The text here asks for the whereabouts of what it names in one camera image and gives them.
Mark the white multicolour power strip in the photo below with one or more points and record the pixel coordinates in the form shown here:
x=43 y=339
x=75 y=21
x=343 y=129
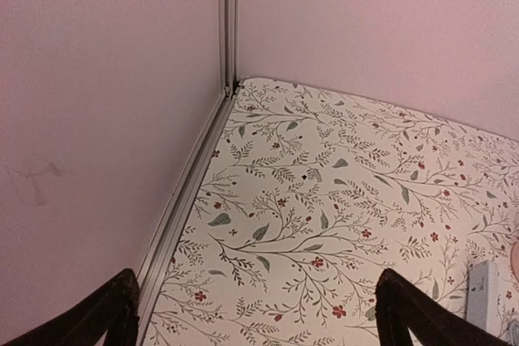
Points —
x=482 y=297

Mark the aluminium left corner post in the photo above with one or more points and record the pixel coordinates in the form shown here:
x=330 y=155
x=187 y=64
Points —
x=164 y=241

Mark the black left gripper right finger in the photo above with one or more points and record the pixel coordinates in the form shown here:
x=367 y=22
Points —
x=403 y=310

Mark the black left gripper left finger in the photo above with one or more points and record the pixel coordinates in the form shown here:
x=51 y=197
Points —
x=110 y=313

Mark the floral patterned table mat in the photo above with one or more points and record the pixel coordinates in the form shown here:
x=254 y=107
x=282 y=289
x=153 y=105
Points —
x=310 y=195

